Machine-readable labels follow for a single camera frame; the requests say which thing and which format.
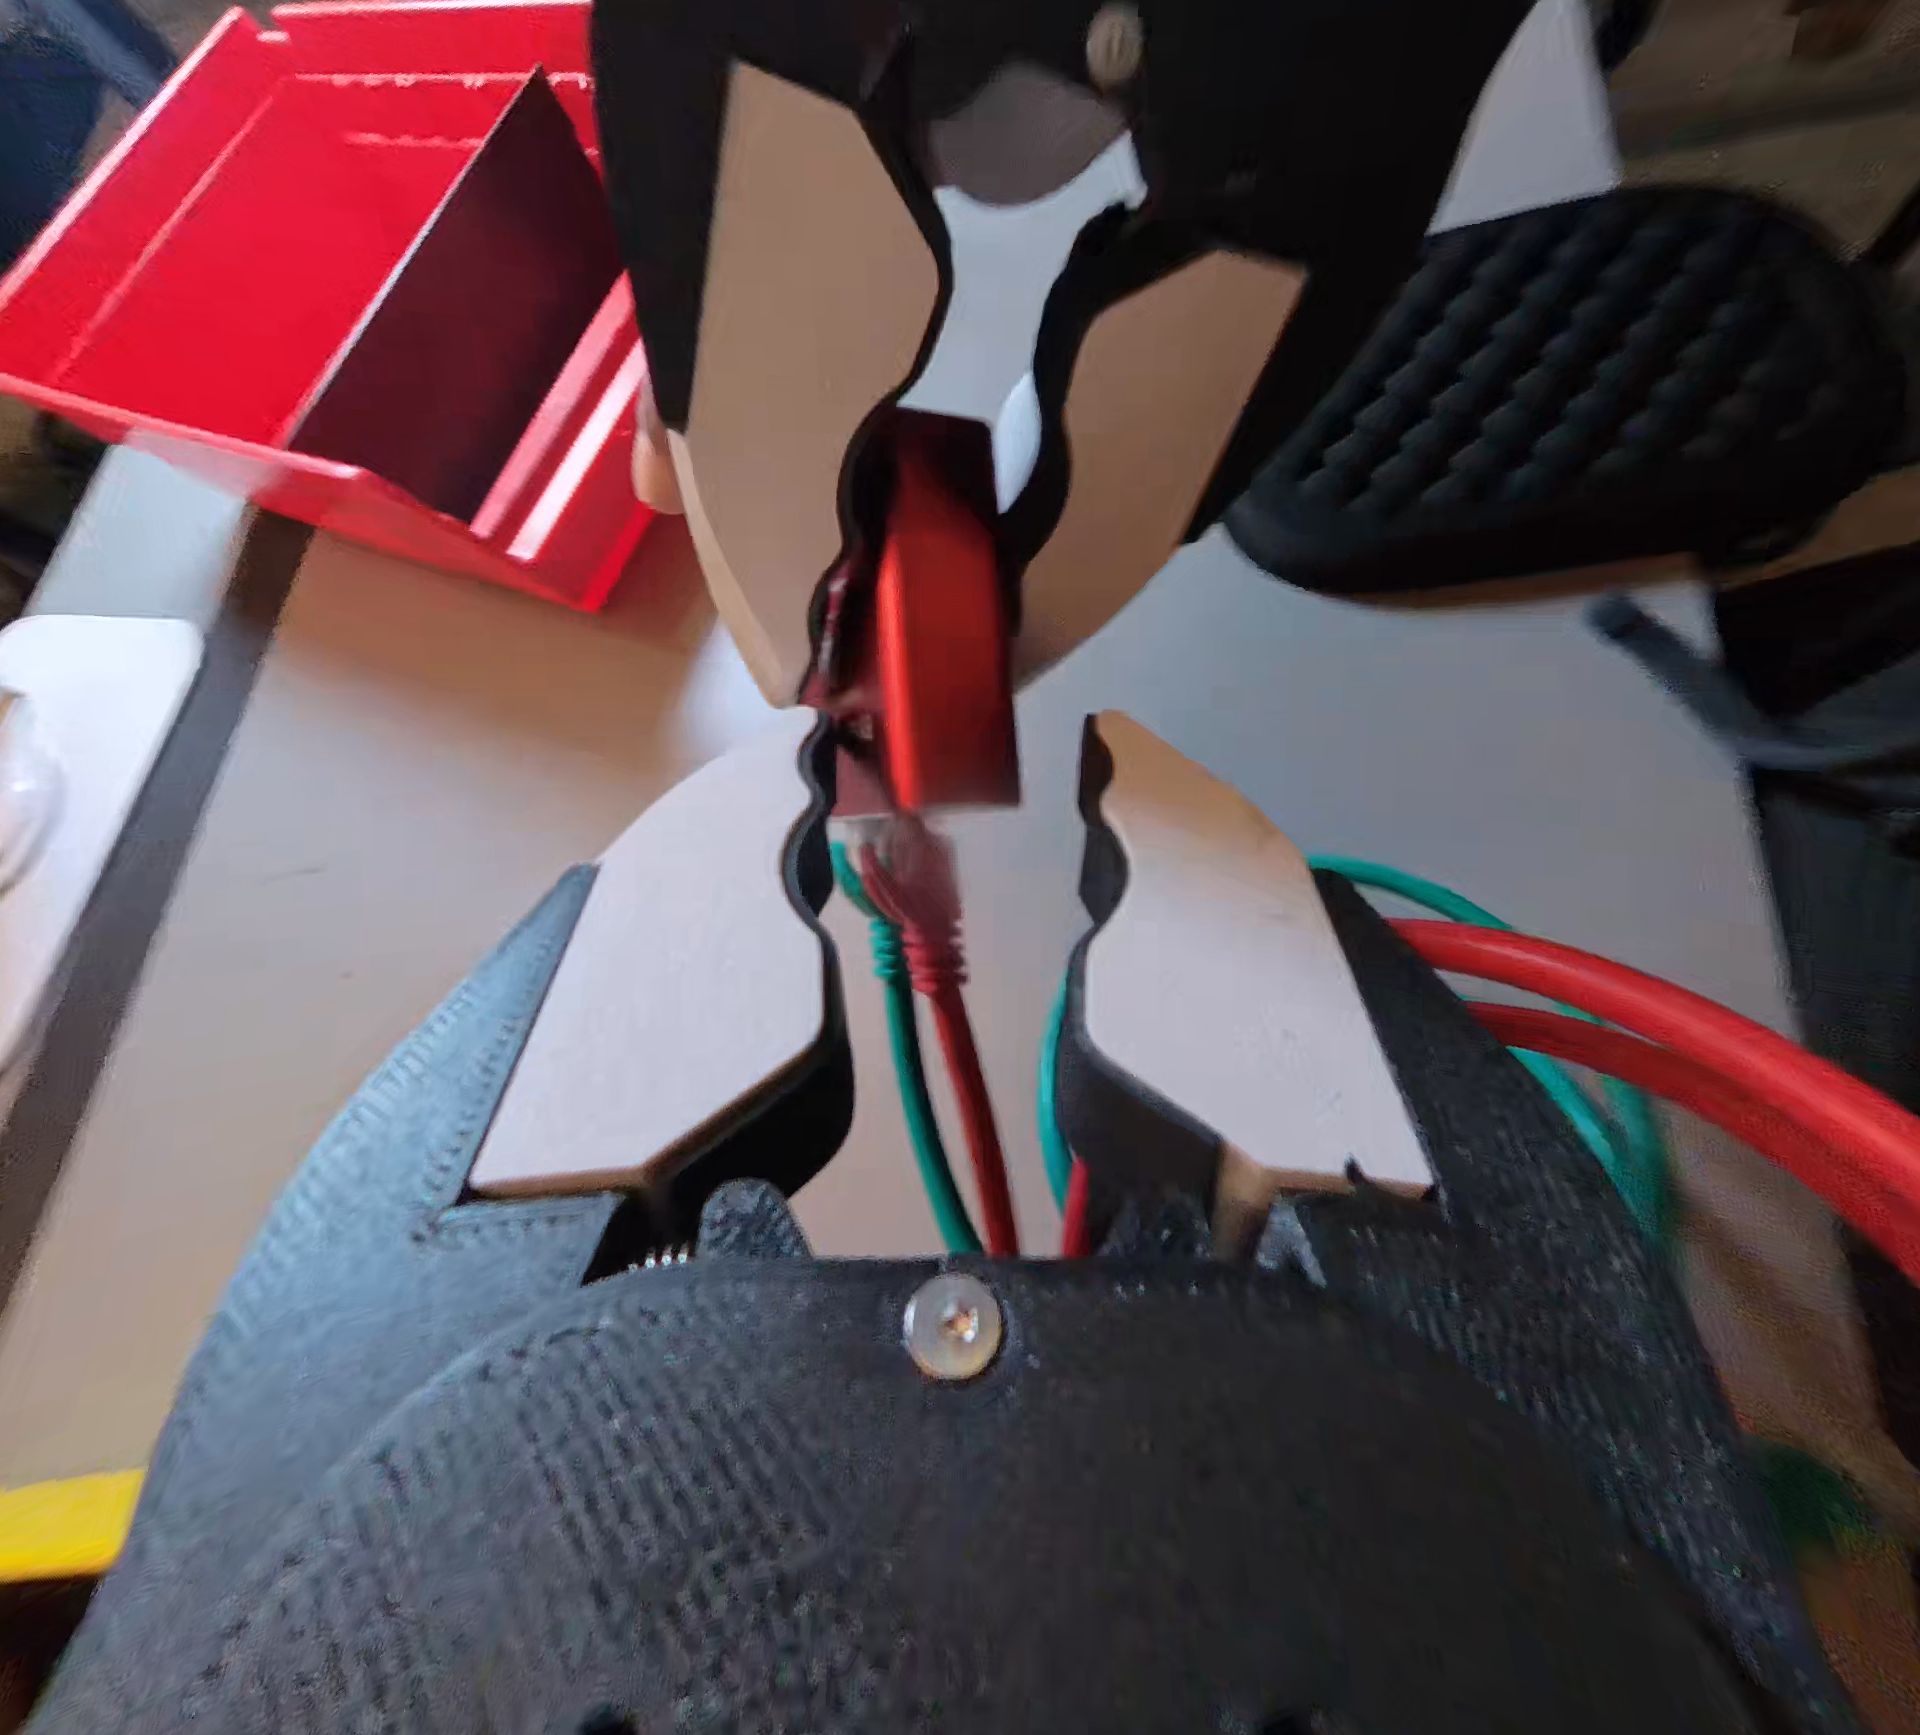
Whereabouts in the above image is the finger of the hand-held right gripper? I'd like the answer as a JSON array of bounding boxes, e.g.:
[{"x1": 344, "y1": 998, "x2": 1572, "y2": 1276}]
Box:
[
  {"x1": 663, "y1": 61, "x2": 957, "y2": 713},
  {"x1": 993, "y1": 249, "x2": 1309, "y2": 699}
]

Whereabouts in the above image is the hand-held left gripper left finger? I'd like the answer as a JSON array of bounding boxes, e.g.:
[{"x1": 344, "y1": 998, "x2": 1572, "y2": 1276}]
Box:
[{"x1": 467, "y1": 717, "x2": 860, "y2": 1264}]

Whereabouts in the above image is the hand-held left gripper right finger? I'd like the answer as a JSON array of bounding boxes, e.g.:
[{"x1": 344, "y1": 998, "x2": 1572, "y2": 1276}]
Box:
[{"x1": 1053, "y1": 711, "x2": 1439, "y2": 1260}]

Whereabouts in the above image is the green ethernet cable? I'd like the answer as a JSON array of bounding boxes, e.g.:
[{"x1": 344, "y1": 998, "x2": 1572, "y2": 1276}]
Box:
[{"x1": 827, "y1": 843, "x2": 1878, "y2": 1542}]

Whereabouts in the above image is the red ethernet splitter box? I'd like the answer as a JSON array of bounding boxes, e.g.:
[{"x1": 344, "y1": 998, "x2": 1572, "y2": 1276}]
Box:
[{"x1": 798, "y1": 409, "x2": 1025, "y2": 821}]

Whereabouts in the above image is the red ethernet cable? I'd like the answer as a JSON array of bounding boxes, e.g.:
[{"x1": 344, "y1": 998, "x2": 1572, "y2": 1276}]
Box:
[{"x1": 854, "y1": 813, "x2": 1920, "y2": 1288}]

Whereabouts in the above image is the red plastic bin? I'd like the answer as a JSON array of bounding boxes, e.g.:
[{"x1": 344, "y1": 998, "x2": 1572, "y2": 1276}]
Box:
[{"x1": 0, "y1": 0, "x2": 661, "y2": 617}]

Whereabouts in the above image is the yellow plastic bin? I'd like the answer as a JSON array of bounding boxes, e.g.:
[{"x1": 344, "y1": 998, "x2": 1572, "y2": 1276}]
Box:
[{"x1": 0, "y1": 1466, "x2": 148, "y2": 1584}]

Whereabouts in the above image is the black bin divider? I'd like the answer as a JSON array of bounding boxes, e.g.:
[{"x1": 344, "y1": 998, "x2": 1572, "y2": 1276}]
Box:
[{"x1": 283, "y1": 71, "x2": 632, "y2": 523}]

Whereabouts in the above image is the black mesh pad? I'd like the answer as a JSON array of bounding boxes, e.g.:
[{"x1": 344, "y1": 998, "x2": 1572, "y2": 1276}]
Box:
[{"x1": 1221, "y1": 183, "x2": 1920, "y2": 599}]

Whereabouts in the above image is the white plastic tray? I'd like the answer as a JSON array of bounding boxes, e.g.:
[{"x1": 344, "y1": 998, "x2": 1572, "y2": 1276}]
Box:
[{"x1": 0, "y1": 615, "x2": 203, "y2": 1062}]

